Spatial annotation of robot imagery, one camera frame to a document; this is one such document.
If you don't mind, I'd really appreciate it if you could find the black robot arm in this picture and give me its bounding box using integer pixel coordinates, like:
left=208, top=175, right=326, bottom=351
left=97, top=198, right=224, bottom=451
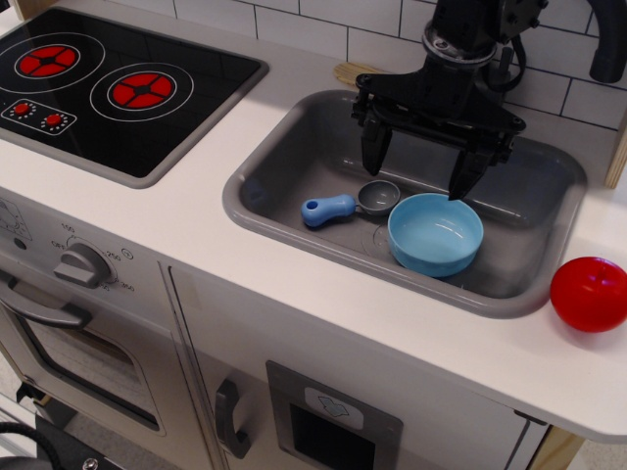
left=352, top=1, right=546, bottom=200

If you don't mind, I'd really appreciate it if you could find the toy oven door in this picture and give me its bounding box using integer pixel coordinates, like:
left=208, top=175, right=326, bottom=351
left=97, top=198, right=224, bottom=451
left=0, top=263, right=207, bottom=470

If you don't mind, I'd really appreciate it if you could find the grey oven door handle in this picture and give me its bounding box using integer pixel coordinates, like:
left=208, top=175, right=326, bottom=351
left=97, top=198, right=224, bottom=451
left=1, top=271, right=92, bottom=330

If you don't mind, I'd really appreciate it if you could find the black toy stove top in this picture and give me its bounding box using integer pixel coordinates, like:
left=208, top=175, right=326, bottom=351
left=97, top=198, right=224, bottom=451
left=1, top=8, right=268, bottom=189

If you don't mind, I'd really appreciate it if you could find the black cable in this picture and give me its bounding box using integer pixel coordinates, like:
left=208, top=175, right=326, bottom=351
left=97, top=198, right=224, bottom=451
left=0, top=420, right=55, bottom=470

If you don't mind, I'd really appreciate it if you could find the grey toy sink basin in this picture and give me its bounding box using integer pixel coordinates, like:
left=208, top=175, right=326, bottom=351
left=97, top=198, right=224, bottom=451
left=222, top=90, right=587, bottom=318

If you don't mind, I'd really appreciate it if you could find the light blue plastic bowl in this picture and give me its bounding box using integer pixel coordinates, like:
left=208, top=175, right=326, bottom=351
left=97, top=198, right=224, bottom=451
left=388, top=193, right=484, bottom=278

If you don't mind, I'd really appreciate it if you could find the grey dispenser panel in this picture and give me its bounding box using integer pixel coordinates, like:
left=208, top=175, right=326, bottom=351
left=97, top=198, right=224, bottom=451
left=265, top=360, right=404, bottom=470

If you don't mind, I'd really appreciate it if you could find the wooden spatula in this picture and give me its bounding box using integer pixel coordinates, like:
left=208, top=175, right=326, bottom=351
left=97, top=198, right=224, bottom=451
left=333, top=62, right=384, bottom=90

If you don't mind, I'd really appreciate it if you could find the blue handled grey toy spoon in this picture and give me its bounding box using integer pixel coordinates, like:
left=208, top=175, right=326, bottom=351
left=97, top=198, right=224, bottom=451
left=301, top=180, right=401, bottom=227

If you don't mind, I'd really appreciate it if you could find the black toy faucet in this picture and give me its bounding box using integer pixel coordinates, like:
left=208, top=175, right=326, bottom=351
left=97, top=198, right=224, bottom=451
left=489, top=0, right=627, bottom=104

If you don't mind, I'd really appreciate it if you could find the red toy apple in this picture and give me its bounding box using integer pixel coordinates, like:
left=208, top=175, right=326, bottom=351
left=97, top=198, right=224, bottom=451
left=550, top=257, right=626, bottom=333

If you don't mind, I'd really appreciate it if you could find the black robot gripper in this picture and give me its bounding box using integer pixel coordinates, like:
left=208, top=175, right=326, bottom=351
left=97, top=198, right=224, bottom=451
left=352, top=58, right=526, bottom=201

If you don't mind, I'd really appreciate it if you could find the grey cabinet door handle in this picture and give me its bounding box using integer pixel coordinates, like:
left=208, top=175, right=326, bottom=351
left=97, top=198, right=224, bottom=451
left=215, top=379, right=251, bottom=459

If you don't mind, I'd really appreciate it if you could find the grey oven knob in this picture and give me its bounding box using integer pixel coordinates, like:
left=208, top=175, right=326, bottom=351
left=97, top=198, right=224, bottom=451
left=53, top=243, right=112, bottom=289

